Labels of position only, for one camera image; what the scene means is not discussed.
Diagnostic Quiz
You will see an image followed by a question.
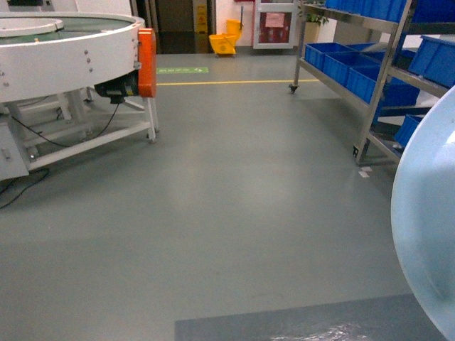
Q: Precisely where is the white fire equipment cabinet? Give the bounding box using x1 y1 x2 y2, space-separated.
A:
252 0 298 50

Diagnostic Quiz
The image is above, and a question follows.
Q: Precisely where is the stainless steel shelf rack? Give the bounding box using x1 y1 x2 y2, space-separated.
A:
296 1 454 166

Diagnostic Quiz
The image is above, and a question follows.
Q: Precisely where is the light blue round tray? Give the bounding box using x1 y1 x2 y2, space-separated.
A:
391 90 454 340

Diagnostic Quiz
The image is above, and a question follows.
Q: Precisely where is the yellow mop bucket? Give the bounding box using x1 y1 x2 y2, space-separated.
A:
209 19 242 56

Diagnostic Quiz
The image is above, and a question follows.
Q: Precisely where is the yellow wet floor sign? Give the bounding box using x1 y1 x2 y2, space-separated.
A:
193 4 208 34

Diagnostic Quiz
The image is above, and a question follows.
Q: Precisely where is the blue bin on shelf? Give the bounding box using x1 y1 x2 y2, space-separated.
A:
346 65 421 107
304 43 353 70
322 52 380 86

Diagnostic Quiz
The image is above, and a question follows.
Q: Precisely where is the white round conveyor machine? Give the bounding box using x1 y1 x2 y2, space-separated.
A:
1 12 159 180

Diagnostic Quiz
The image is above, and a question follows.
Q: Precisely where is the green floor sign sticker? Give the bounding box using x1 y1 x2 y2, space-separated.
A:
156 67 209 75

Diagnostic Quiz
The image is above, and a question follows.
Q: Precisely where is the orange motor guard cover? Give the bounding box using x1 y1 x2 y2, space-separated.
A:
138 28 157 98

